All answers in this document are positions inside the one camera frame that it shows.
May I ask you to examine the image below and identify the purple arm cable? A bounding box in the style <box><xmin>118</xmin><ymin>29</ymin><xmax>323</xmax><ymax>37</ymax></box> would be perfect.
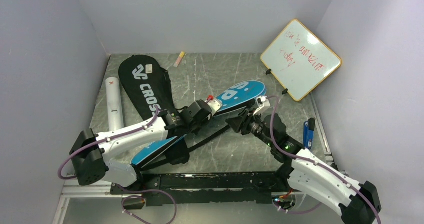
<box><xmin>266</xmin><ymin>94</ymin><xmax>382</xmax><ymax>224</ymax></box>
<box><xmin>57</xmin><ymin>104</ymin><xmax>178</xmax><ymax>224</ymax></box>

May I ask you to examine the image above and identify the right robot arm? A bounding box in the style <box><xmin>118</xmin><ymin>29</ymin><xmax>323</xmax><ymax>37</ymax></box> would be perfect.
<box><xmin>226</xmin><ymin>96</ymin><xmax>382</xmax><ymax>224</ymax></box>

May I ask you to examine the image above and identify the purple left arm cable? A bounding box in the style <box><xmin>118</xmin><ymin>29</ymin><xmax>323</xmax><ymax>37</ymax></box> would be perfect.
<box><xmin>57</xmin><ymin>104</ymin><xmax>178</xmax><ymax>224</ymax></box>

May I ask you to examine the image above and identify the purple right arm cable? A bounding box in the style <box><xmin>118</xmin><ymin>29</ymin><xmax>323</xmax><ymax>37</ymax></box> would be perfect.
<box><xmin>266</xmin><ymin>94</ymin><xmax>382</xmax><ymax>224</ymax></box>

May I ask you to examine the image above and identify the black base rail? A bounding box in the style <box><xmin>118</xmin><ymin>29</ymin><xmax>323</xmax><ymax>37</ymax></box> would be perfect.
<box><xmin>110</xmin><ymin>171</ymin><xmax>307</xmax><ymax>207</ymax></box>

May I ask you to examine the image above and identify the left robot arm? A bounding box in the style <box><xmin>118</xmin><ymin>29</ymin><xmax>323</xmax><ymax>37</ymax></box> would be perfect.
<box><xmin>70</xmin><ymin>99</ymin><xmax>223</xmax><ymax>194</ymax></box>

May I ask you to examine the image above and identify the black racket cover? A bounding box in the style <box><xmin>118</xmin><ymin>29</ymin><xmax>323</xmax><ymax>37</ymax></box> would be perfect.
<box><xmin>118</xmin><ymin>55</ymin><xmax>190</xmax><ymax>167</ymax></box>

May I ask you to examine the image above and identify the white dry erase board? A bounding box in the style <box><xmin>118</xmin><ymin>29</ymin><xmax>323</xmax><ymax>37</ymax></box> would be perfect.
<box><xmin>260</xmin><ymin>19</ymin><xmax>342</xmax><ymax>102</ymax></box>

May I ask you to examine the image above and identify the blue racket cover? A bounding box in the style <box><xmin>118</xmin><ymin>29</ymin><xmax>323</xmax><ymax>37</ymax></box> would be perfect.
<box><xmin>130</xmin><ymin>80</ymin><xmax>267</xmax><ymax>172</ymax></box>

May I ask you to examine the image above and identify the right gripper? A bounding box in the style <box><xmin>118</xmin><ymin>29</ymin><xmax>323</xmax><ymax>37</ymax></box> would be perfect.
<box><xmin>225</xmin><ymin>108</ymin><xmax>275</xmax><ymax>148</ymax></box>

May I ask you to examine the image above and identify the white shuttlecock tube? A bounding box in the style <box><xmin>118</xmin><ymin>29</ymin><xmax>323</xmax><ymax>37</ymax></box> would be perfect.
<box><xmin>105</xmin><ymin>77</ymin><xmax>124</xmax><ymax>132</ymax></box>

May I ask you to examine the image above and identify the blue black stapler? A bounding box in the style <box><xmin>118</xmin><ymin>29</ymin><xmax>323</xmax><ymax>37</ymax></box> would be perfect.
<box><xmin>302</xmin><ymin>117</ymin><xmax>316</xmax><ymax>150</ymax></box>

